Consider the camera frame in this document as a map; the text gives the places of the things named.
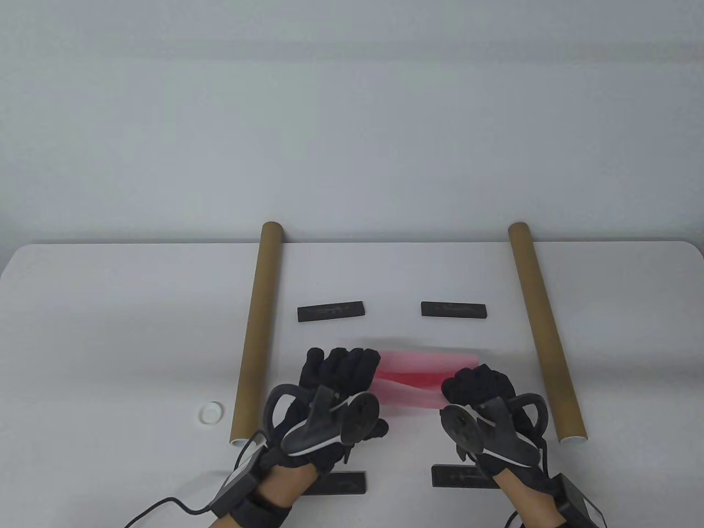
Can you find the person's right hand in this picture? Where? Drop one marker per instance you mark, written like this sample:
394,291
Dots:
484,382

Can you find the person's left hand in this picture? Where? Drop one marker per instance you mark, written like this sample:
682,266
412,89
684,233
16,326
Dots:
341,368

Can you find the black bar paperweight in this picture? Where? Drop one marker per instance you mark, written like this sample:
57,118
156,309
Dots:
454,477
330,312
346,484
454,309

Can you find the pink paper sheet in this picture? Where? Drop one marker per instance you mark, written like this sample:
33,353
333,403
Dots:
412,379

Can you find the brown cardboard mailing tube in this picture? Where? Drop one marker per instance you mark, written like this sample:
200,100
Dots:
542,319
261,319

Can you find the white tube end cap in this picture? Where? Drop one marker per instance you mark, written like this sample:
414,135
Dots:
210,412

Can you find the person's right forearm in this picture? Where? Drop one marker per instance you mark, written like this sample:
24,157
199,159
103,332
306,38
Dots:
528,500

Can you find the person's left forearm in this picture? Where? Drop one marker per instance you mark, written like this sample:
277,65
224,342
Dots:
286,484

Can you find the gray tracking controller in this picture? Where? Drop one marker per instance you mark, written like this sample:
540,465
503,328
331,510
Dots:
360,418
459,426

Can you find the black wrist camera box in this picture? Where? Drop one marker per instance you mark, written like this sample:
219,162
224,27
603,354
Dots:
583,503
236,484

